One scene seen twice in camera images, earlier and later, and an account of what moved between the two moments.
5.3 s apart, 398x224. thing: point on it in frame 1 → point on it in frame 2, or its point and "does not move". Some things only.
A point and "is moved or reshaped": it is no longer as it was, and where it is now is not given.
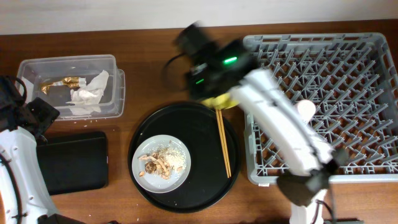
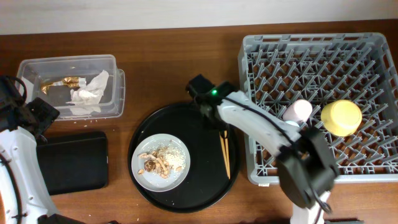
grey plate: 161,163 does not move
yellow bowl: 222,101 is moved or reshaped
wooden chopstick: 217,111 does not move
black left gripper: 46,112 does not move
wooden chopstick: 224,142 does not move
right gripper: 194,96 → 224,127
